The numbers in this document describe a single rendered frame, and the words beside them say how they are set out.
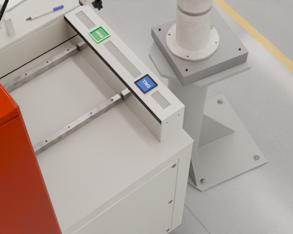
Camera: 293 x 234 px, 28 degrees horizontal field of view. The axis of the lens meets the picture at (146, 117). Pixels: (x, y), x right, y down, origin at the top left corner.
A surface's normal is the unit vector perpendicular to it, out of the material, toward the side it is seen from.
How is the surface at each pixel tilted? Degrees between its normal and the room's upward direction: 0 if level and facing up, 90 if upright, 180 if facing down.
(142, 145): 0
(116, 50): 0
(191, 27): 88
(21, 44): 90
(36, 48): 90
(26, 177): 90
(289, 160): 0
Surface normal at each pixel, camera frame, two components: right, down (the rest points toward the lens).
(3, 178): 0.62, 0.67
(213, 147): 0.00, -0.53
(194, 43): 0.02, 0.83
